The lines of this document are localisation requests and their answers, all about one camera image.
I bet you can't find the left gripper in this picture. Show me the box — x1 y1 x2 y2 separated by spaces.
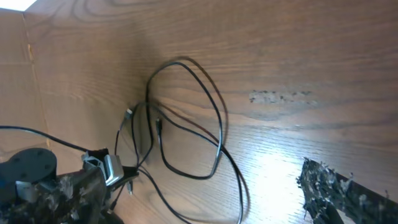
82 148 138 213

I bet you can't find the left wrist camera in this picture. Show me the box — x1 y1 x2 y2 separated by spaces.
104 154 124 186

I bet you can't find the left camera cable black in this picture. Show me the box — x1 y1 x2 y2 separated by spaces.
1 125 89 152

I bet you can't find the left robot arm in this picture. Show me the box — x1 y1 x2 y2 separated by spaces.
1 147 138 223

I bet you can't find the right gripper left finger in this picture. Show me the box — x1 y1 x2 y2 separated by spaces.
1 168 123 224

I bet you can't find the black usb cable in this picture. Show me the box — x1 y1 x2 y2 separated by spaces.
113 61 245 224

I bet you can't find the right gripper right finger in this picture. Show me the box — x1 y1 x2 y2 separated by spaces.
297 158 397 224

